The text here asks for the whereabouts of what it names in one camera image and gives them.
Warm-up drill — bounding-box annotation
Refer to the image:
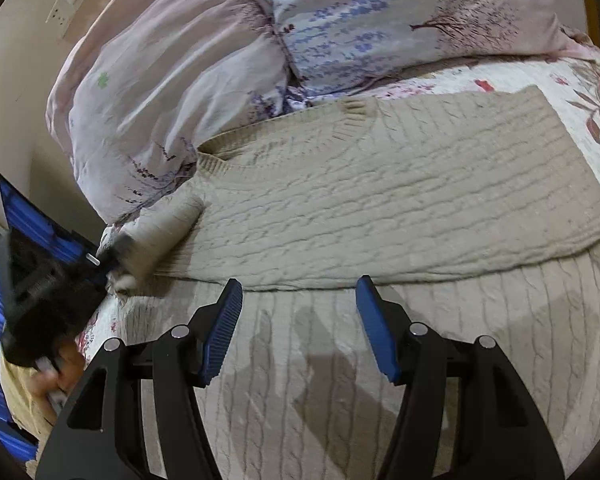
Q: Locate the pink tree-print pillow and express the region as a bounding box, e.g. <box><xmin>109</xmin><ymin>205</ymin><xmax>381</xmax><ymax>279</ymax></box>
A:
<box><xmin>220</xmin><ymin>0</ymin><xmax>597</xmax><ymax>103</ymax></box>

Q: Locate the white floral bed sheet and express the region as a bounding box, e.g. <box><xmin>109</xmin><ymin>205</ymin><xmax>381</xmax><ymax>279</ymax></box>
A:
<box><xmin>75</xmin><ymin>50</ymin><xmax>600</xmax><ymax>361</ymax></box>

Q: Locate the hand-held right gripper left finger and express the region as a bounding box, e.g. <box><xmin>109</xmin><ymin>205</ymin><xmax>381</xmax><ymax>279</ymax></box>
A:
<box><xmin>35</xmin><ymin>277</ymin><xmax>244</xmax><ymax>480</ymax></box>

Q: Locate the white wall socket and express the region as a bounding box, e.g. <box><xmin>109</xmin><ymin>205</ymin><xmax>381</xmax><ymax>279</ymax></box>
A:
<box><xmin>45</xmin><ymin>2</ymin><xmax>77</xmax><ymax>39</ymax></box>

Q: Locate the blue striped curtain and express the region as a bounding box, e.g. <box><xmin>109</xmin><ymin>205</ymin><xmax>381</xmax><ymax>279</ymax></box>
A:
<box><xmin>0</xmin><ymin>172</ymin><xmax>101</xmax><ymax>461</ymax></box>

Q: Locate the pink floral pillow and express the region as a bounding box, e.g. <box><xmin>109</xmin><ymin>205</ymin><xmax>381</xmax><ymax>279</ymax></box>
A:
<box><xmin>45</xmin><ymin>0</ymin><xmax>301</xmax><ymax>226</ymax></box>

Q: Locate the beige cable-knit sweater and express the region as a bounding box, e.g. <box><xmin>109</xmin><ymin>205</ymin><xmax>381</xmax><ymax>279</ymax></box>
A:
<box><xmin>102</xmin><ymin>85</ymin><xmax>600</xmax><ymax>480</ymax></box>

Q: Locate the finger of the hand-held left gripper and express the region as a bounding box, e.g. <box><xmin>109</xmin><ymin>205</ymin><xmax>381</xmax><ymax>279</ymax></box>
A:
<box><xmin>86</xmin><ymin>236</ymin><xmax>134</xmax><ymax>287</ymax></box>

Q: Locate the person's left hand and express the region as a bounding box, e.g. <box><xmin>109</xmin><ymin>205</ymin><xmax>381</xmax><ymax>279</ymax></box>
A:
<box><xmin>29</xmin><ymin>344</ymin><xmax>87</xmax><ymax>417</ymax></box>

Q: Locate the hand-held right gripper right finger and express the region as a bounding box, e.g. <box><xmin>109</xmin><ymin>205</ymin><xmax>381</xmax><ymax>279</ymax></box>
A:
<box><xmin>355</xmin><ymin>274</ymin><xmax>566</xmax><ymax>480</ymax></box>

